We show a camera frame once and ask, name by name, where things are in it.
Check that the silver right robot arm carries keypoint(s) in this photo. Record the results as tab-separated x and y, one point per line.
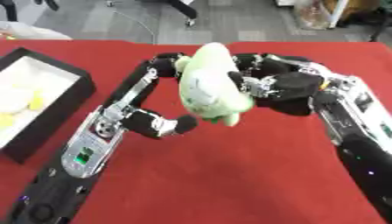
357	134

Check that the black chair leg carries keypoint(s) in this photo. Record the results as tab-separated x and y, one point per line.
380	27

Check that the black box white inside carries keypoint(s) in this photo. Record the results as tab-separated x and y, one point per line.
43	102

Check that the pale green soft toy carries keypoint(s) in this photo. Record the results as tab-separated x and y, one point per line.
212	84

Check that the white round soft toy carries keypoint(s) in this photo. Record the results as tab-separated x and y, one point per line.
14	97

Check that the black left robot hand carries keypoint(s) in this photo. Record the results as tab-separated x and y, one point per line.
133	87

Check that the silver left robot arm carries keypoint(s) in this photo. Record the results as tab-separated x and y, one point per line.
76	163

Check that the white cloth bag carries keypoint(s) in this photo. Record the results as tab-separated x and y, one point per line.
30	30

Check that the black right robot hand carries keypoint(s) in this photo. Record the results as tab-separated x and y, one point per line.
293	87

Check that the clear plastic bag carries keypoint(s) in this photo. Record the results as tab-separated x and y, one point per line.
312	14

